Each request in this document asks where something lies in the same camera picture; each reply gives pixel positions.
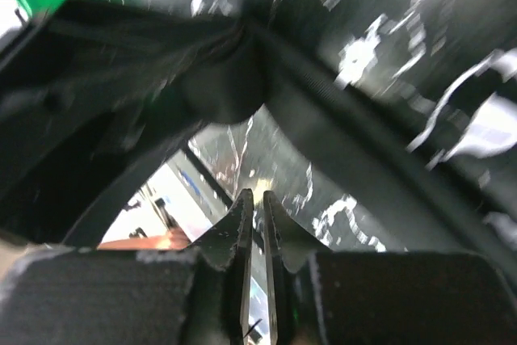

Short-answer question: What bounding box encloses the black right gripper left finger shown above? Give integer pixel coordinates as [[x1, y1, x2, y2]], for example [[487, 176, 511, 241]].
[[1, 189, 254, 344]]

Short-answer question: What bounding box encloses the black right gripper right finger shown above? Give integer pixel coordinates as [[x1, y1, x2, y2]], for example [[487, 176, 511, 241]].
[[263, 191, 516, 344]]

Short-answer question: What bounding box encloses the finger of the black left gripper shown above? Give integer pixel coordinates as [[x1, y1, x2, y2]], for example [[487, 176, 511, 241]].
[[1, 0, 265, 246]]

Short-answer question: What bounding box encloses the black marbled table mat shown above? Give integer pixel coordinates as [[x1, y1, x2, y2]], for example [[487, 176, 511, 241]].
[[107, 0, 516, 249]]

